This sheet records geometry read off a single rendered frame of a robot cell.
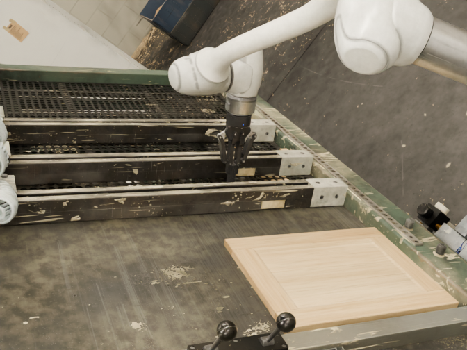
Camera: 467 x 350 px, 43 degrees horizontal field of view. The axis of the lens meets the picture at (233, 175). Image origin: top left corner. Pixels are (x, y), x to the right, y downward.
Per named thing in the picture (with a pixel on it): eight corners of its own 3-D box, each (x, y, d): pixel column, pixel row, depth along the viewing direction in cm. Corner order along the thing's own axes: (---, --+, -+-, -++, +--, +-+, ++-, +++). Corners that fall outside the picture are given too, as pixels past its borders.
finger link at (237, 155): (235, 128, 183) (240, 127, 183) (232, 161, 187) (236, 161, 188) (240, 132, 180) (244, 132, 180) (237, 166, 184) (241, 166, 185)
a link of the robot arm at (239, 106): (222, 88, 178) (219, 107, 181) (233, 98, 171) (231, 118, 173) (249, 89, 182) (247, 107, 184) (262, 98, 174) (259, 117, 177)
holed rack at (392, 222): (423, 245, 167) (424, 243, 167) (414, 246, 166) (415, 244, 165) (217, 71, 303) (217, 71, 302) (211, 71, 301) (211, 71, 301)
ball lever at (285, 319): (275, 351, 121) (301, 326, 110) (258, 354, 119) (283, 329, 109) (269, 333, 122) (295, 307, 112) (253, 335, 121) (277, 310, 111)
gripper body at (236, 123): (247, 107, 183) (244, 135, 187) (222, 107, 180) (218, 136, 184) (257, 115, 177) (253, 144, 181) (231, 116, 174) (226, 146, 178)
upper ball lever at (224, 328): (219, 360, 116) (242, 335, 106) (201, 363, 114) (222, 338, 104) (215, 342, 118) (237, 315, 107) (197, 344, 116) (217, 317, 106)
